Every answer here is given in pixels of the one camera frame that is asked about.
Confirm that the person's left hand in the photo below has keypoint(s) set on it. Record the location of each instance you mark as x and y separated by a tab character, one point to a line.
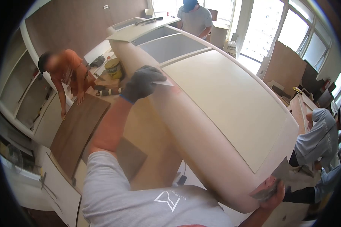
140	83

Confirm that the person's right hand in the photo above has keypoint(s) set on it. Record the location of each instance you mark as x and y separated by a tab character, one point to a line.
278	194

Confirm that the person's left fingers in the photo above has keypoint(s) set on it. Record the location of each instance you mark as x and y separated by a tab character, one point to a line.
152	74

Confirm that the person's right fingers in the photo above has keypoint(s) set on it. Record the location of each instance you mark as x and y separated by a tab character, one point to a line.
270	180

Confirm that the metal putty knife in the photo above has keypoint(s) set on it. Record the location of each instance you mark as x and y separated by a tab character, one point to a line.
265	193

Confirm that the small white plastic scraper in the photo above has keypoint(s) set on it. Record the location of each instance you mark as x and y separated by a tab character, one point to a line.
165	83

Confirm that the yellow paint can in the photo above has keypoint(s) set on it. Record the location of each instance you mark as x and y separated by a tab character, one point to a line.
113	68

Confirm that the striped roll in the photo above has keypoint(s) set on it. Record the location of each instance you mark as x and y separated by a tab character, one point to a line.
110	91

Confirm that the long black tool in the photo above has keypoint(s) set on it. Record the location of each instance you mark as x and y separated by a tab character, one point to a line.
149	20

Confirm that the large cream cabinet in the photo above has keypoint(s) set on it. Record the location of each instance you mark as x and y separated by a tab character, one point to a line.
221	113

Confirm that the white sack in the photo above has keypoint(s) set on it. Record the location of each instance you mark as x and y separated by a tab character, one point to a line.
230	48

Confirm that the small brown wood panel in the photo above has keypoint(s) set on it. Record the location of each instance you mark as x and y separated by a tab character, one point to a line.
130	159

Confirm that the black power adapter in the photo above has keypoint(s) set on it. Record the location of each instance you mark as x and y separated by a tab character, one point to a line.
182	179

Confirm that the large brown wood panel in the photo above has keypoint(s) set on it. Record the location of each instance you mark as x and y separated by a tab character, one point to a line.
78	133

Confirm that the leaning brown boards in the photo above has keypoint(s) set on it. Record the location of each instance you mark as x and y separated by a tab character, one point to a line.
285	68

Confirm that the person's body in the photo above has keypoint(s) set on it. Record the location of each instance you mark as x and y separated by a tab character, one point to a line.
136	198

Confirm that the large window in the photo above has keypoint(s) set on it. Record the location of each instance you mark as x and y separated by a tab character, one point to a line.
275	31

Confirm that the low white cabinet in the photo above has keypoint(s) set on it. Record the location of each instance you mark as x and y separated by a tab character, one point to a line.
45	193

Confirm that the electric fan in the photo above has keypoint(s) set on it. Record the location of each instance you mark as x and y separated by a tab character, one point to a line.
14	159

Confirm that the white wall shelving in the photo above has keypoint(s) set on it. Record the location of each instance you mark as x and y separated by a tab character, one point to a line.
25	90

